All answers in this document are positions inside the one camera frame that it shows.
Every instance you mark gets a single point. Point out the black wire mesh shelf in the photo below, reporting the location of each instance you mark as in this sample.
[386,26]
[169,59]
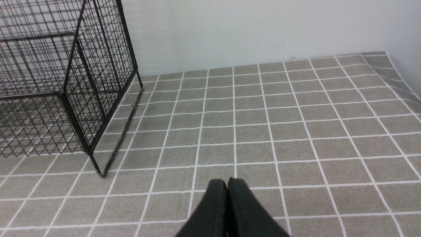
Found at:
[65,67]

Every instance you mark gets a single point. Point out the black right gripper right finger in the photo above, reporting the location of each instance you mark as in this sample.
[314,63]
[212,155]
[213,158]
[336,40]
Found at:
[246,217]

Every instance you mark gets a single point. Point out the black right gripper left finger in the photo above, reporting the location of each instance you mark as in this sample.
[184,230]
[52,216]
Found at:
[208,219]

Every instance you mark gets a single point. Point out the grey checked tablecloth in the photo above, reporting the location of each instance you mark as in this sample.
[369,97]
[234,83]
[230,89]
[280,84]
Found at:
[330,146]

